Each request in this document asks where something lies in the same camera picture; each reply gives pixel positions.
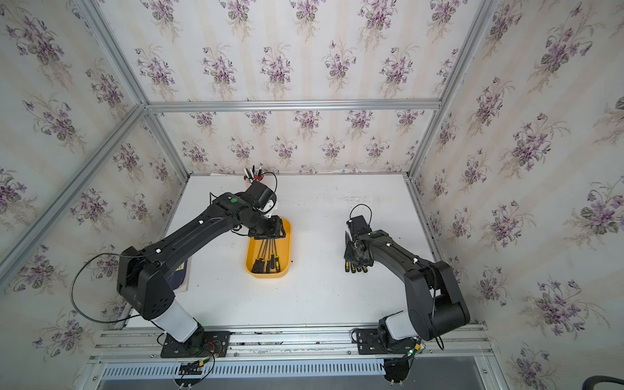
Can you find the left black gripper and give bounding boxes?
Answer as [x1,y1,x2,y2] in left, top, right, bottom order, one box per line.
[245,210,290,241]

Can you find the yellow plastic storage tray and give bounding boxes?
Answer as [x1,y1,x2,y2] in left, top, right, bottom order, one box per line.
[245,219,292,279]

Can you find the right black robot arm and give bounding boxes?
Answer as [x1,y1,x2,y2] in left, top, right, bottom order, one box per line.
[344,230,471,341]

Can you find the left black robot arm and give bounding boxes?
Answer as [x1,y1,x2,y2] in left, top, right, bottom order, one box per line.
[116,180,286,347]

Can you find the pens in cup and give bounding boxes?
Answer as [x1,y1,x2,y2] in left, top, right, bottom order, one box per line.
[244,166,264,183]

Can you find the dark blue notebook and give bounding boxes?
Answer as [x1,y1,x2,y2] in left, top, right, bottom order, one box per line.
[170,259,190,293]

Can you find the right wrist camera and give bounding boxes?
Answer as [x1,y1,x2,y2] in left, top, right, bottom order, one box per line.
[347,215,372,240]

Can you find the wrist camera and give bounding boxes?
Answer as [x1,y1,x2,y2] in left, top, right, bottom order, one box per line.
[240,180,277,214]
[347,215,372,240]

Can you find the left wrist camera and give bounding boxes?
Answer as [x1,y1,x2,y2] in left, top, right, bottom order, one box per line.
[240,180,277,214]

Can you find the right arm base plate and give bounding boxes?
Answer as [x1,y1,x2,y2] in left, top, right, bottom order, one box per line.
[349,328,423,356]

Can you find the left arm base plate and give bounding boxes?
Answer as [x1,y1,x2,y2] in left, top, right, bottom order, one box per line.
[160,330,232,359]

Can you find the aluminium mounting rail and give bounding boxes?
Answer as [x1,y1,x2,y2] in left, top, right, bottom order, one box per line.
[88,323,493,363]

